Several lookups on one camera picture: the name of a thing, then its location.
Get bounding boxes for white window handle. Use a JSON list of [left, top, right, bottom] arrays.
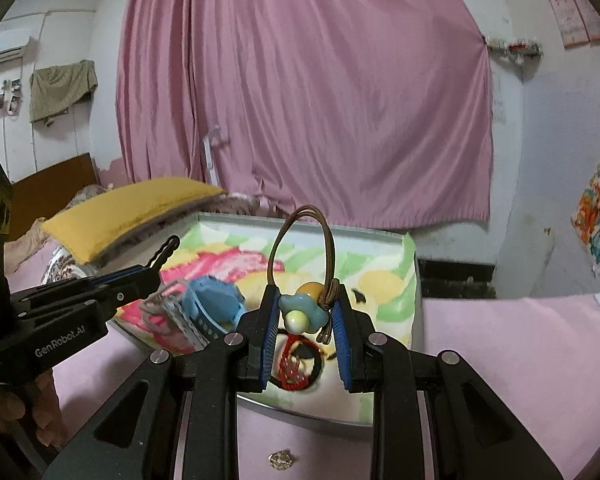
[[201, 125, 228, 188]]

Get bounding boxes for yellow pillow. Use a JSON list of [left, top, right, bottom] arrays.
[[42, 177, 224, 263]]

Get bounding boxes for white air conditioner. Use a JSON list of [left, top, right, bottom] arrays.
[[0, 28, 32, 65]]

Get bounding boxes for person left hand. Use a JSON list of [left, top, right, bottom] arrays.
[[0, 370, 68, 448]]

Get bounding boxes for pink wall certificates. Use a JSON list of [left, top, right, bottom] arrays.
[[548, 0, 600, 49]]

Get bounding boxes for grey hair claw clip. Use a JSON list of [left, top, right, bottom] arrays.
[[138, 280, 187, 336]]

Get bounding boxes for wooden headboard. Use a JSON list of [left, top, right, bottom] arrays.
[[8, 154, 98, 242]]

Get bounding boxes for blue smart watch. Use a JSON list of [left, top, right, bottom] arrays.
[[181, 275, 246, 340]]

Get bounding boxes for wall socket switch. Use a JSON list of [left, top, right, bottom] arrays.
[[0, 79, 22, 117]]

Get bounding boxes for olive hanging cloth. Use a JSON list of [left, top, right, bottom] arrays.
[[29, 60, 98, 124]]

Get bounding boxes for grey shallow box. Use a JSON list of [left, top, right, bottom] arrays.
[[107, 210, 426, 441]]

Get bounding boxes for pink bed sheet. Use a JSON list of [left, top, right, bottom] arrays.
[[4, 238, 600, 480]]

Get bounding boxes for silver ring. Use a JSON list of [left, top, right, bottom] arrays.
[[267, 448, 297, 472]]

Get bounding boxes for curtain tieback clip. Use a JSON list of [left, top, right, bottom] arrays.
[[483, 37, 543, 65]]

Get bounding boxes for pink curtain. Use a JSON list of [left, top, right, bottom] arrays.
[[116, 0, 493, 230]]

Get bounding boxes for colourful bear towel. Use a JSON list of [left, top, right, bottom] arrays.
[[114, 221, 417, 426]]

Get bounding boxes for black hair tie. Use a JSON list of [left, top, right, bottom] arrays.
[[270, 326, 327, 394]]

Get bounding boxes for black white hair clip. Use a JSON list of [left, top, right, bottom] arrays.
[[162, 295, 209, 352]]

